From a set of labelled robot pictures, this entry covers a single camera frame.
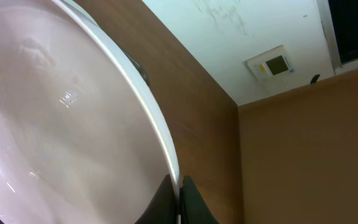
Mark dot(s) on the white wall thermostat panel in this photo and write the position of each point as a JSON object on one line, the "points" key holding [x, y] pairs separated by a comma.
{"points": [[272, 63]]}

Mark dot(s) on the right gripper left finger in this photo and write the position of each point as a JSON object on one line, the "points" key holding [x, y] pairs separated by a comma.
{"points": [[162, 209]]}

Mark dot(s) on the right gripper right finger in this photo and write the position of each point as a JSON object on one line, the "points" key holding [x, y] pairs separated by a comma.
{"points": [[193, 209]]}

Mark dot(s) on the pinkish white plate with stain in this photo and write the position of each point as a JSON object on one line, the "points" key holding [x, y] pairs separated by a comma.
{"points": [[82, 138]]}

